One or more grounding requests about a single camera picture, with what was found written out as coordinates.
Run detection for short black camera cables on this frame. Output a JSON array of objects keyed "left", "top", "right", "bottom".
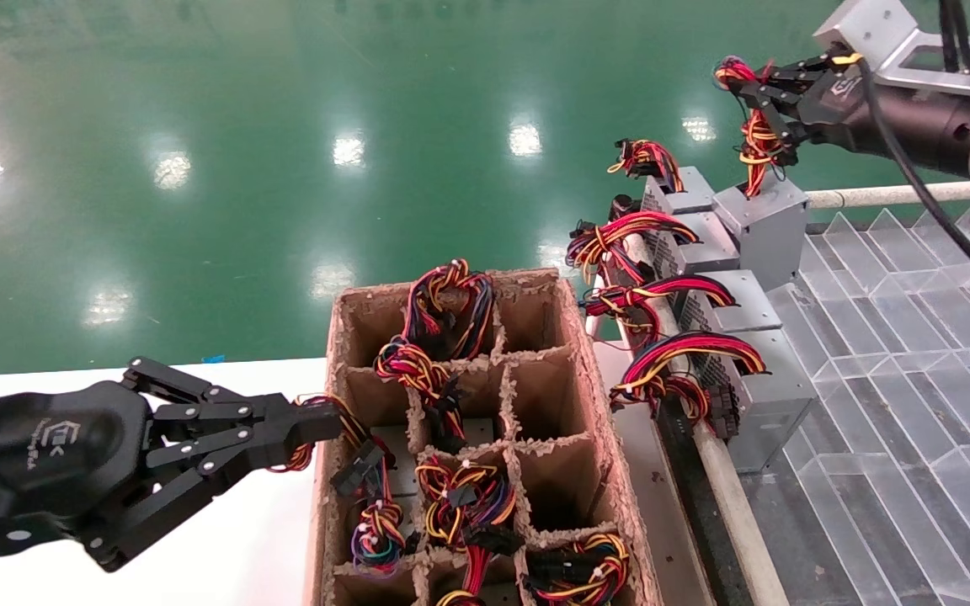
[{"left": 938, "top": 0, "right": 970, "bottom": 75}]

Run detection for power supply cable bundle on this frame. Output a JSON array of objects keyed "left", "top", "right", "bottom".
[
  {"left": 525, "top": 532, "right": 633, "bottom": 606},
  {"left": 376, "top": 337, "right": 471, "bottom": 451},
  {"left": 403, "top": 259, "right": 498, "bottom": 363},
  {"left": 437, "top": 545, "right": 494, "bottom": 606},
  {"left": 270, "top": 394, "right": 393, "bottom": 497},
  {"left": 413, "top": 446, "right": 528, "bottom": 556}
]

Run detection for clear acrylic divider rack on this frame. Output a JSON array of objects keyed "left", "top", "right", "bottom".
[{"left": 738, "top": 198, "right": 970, "bottom": 606}]

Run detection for multicolour cable bundle with blue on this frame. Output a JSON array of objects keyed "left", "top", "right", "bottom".
[{"left": 350, "top": 497, "right": 412, "bottom": 577}]

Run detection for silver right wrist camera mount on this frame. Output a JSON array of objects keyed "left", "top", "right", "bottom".
[{"left": 813, "top": 0, "right": 970, "bottom": 98}]

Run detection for brown cardboard divider box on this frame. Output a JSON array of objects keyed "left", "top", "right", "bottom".
[{"left": 304, "top": 268, "right": 663, "bottom": 606}]

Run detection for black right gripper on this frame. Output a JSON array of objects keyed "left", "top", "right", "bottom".
[{"left": 738, "top": 50, "right": 970, "bottom": 178}]

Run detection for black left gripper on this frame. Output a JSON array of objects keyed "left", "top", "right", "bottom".
[{"left": 0, "top": 357, "right": 343, "bottom": 573}]

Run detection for grey power supply with cables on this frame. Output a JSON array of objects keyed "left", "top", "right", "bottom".
[
  {"left": 712, "top": 56, "right": 812, "bottom": 293},
  {"left": 568, "top": 209, "right": 743, "bottom": 283},
  {"left": 579, "top": 269, "right": 782, "bottom": 346},
  {"left": 610, "top": 330, "right": 820, "bottom": 474},
  {"left": 607, "top": 137, "right": 720, "bottom": 215}
]

